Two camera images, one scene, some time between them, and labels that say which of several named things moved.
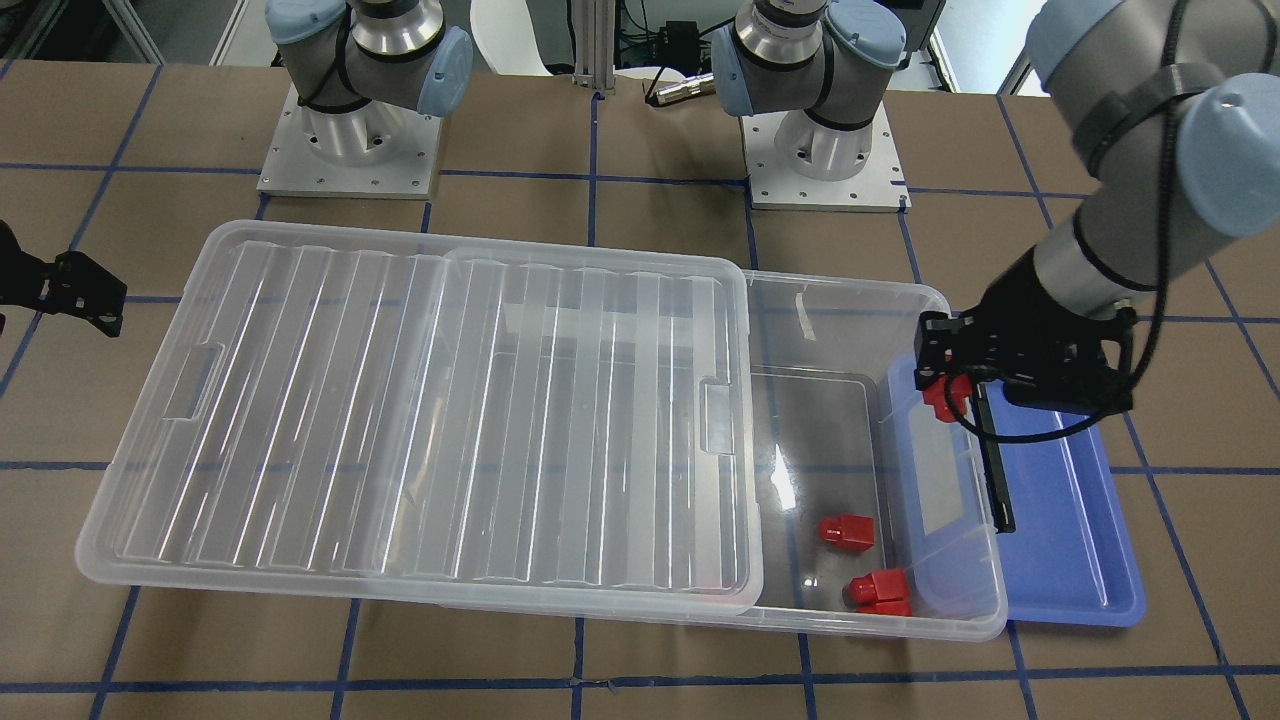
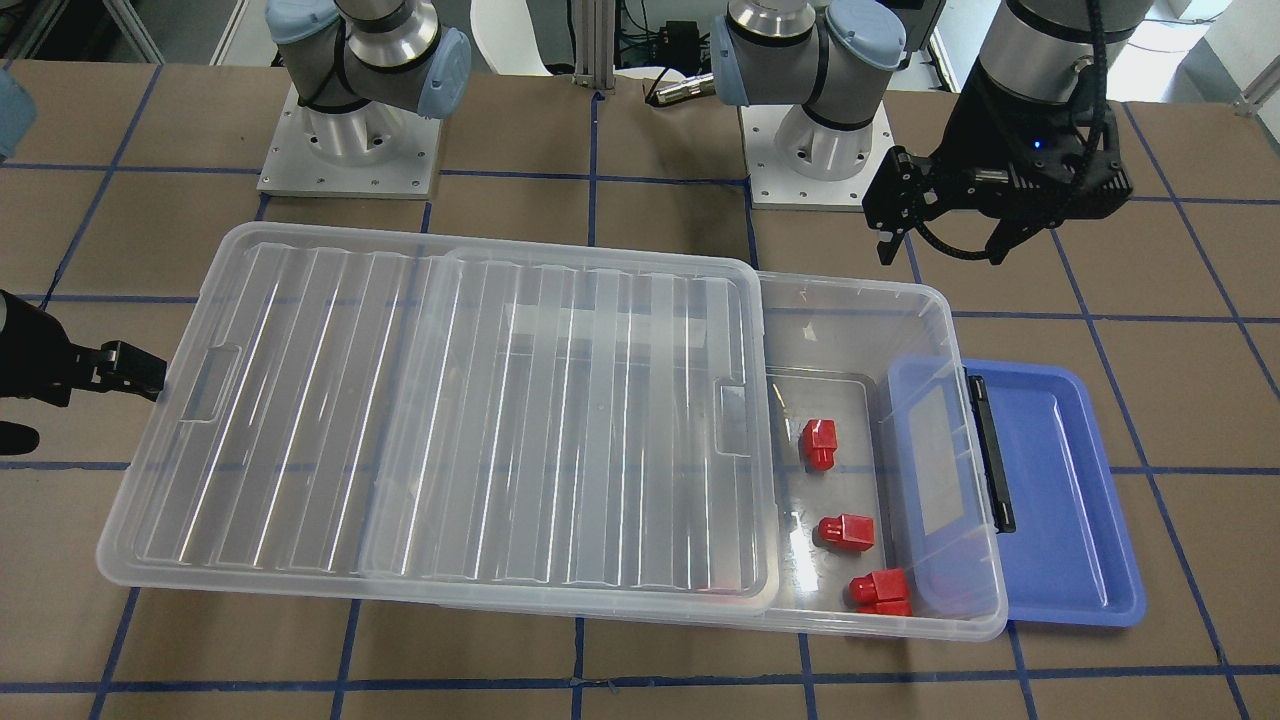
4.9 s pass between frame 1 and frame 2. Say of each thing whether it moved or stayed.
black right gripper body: moved
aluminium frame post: stayed
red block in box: stayed
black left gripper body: moved
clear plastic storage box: stayed
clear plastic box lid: stayed
